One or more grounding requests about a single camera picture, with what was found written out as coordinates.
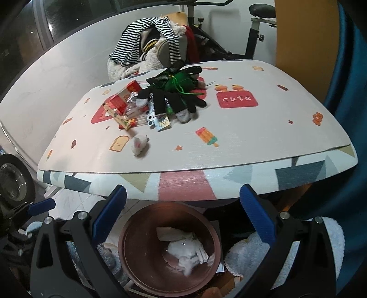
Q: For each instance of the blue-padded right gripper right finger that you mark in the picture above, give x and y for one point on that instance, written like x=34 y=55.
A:
x=313 y=272

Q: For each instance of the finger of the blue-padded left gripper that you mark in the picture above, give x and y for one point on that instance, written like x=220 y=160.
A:
x=41 y=207

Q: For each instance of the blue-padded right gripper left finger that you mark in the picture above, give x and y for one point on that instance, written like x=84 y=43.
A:
x=52 y=271

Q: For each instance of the black knit glove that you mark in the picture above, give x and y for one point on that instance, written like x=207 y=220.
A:
x=182 y=105

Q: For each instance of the green frog toy package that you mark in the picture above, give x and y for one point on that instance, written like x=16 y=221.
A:
x=181 y=82

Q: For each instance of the brown round trash bin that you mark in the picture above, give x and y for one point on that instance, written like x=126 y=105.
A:
x=142 y=253

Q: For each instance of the light blue fleece sleeve left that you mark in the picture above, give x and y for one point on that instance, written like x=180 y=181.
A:
x=31 y=228

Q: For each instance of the front-load washing machine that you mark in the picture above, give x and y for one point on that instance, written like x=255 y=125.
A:
x=17 y=183

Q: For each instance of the small white crumpled tissue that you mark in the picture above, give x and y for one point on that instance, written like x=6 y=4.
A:
x=140 y=145

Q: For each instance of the white crumpled tissue in bin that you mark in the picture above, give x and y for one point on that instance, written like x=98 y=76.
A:
x=184 y=251

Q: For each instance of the patterned foam play mat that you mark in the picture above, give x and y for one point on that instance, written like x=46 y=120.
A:
x=260 y=127

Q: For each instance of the striped black white shirt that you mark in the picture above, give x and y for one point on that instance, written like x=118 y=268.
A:
x=127 y=52

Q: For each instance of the dark window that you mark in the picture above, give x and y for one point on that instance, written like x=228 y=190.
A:
x=18 y=18

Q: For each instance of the white fleece garment pile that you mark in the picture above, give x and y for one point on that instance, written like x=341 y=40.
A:
x=154 y=55

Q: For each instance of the black exercise bike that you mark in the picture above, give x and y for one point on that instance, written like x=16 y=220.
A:
x=232 y=30

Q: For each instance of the orange wooden door panel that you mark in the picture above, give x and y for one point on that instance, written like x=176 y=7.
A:
x=307 y=42

